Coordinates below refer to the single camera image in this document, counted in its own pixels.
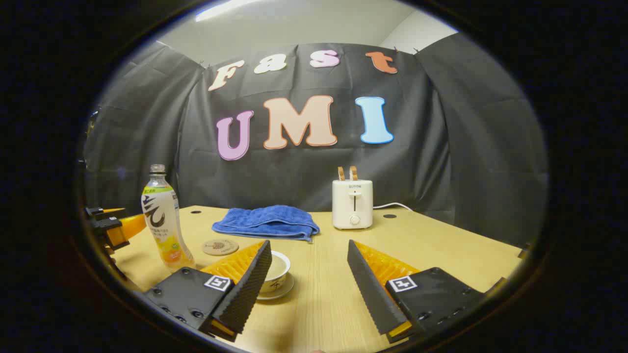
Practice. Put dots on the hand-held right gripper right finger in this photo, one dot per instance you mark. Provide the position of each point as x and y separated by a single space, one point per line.
373 294

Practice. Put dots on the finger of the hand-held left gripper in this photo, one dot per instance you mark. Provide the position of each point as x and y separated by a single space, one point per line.
95 212
128 229

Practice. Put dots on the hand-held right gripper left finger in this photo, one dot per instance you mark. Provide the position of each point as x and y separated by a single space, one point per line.
245 294

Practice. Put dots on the clear water bottle white label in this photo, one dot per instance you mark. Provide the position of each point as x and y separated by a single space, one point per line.
159 215

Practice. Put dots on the white teacup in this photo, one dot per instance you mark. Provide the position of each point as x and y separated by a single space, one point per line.
280 283

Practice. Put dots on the round cork coaster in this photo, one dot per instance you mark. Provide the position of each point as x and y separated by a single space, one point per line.
221 246

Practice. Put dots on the white saucer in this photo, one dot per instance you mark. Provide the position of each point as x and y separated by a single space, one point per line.
285 292

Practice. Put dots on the blue folded towel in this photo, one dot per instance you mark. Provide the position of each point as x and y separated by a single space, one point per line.
267 221

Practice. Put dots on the white toaster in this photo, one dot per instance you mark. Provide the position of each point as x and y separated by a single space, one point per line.
352 206

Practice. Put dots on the brown toast slice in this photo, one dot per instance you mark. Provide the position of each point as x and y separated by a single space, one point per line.
353 173
341 173

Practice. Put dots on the black backdrop cloth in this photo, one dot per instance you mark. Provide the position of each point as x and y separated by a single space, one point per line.
441 147

